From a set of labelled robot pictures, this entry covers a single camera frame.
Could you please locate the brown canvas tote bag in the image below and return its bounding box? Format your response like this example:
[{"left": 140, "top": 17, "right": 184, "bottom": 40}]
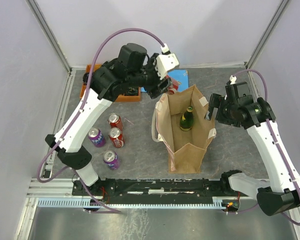
[{"left": 151, "top": 85, "right": 217, "bottom": 174}]

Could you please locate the dark rolled sock right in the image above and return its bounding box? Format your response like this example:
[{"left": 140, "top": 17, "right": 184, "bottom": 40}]
[{"left": 124, "top": 87, "right": 139, "bottom": 97}]

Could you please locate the red coke can front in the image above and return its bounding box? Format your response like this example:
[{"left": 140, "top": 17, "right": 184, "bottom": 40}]
[{"left": 108, "top": 127, "right": 125, "bottom": 148}]

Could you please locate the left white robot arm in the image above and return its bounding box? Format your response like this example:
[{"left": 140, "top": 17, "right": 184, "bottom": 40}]
[{"left": 45, "top": 43, "right": 179, "bottom": 195}]

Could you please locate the green glass bottle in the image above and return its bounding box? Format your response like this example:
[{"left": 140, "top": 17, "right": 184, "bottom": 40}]
[{"left": 179, "top": 105, "right": 194, "bottom": 132}]

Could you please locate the aluminium corner post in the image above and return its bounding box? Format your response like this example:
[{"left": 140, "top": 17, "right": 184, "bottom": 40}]
[
  {"left": 25, "top": 0, "right": 72, "bottom": 73},
  {"left": 245, "top": 0, "right": 291, "bottom": 69}
]

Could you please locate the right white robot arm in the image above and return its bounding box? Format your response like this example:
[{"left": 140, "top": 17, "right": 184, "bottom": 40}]
[{"left": 205, "top": 82, "right": 300, "bottom": 216}]

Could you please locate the purple fanta can left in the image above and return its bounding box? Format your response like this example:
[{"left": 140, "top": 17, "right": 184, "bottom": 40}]
[{"left": 87, "top": 127, "right": 106, "bottom": 148}]

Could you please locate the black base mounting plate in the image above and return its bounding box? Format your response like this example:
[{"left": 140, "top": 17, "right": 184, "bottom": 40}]
[{"left": 72, "top": 177, "right": 251, "bottom": 205}]

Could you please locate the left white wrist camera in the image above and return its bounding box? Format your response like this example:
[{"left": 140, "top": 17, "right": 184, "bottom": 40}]
[{"left": 155, "top": 43, "right": 180, "bottom": 80}]

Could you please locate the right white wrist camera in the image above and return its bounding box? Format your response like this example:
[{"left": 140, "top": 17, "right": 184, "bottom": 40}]
[{"left": 228, "top": 75, "right": 237, "bottom": 85}]

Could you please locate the purple fanta can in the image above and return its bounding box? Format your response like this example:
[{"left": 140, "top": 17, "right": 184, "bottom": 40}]
[
  {"left": 87, "top": 127, "right": 106, "bottom": 148},
  {"left": 103, "top": 150, "right": 120, "bottom": 170}
]

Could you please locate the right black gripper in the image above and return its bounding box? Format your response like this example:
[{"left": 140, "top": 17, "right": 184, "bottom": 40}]
[{"left": 204, "top": 93, "right": 242, "bottom": 129}]

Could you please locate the right aluminium corner post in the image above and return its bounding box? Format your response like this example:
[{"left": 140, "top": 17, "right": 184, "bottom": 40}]
[{"left": 245, "top": 0, "right": 291, "bottom": 69}]

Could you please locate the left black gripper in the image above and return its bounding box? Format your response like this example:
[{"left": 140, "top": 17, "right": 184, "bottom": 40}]
[{"left": 126, "top": 52, "right": 172, "bottom": 98}]

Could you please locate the red coke can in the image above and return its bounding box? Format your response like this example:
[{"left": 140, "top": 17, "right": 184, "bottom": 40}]
[
  {"left": 107, "top": 113, "right": 123, "bottom": 131},
  {"left": 108, "top": 127, "right": 125, "bottom": 148},
  {"left": 165, "top": 75, "right": 180, "bottom": 95}
]

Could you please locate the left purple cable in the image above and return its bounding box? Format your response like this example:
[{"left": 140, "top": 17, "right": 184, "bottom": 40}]
[{"left": 36, "top": 27, "right": 166, "bottom": 215}]

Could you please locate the purple fanta can front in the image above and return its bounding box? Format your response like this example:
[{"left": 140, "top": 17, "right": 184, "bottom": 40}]
[{"left": 103, "top": 150, "right": 120, "bottom": 170}]

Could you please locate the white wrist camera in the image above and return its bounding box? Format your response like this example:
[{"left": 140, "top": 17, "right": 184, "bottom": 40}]
[
  {"left": 228, "top": 75, "right": 237, "bottom": 85},
  {"left": 155, "top": 43, "right": 180, "bottom": 80}
]

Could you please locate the blue patterned cloth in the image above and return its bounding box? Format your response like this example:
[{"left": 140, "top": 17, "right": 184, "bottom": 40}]
[{"left": 168, "top": 69, "right": 189, "bottom": 92}]

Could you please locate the orange wooden divider tray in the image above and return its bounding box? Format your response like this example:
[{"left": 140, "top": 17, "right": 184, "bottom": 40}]
[{"left": 79, "top": 64, "right": 141, "bottom": 102}]

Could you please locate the left aluminium corner post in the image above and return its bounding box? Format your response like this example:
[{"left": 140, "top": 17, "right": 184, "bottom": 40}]
[{"left": 25, "top": 0, "right": 72, "bottom": 73}]

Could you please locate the light blue cable duct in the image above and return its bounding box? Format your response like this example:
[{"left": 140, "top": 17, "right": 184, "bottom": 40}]
[{"left": 37, "top": 197, "right": 227, "bottom": 210}]

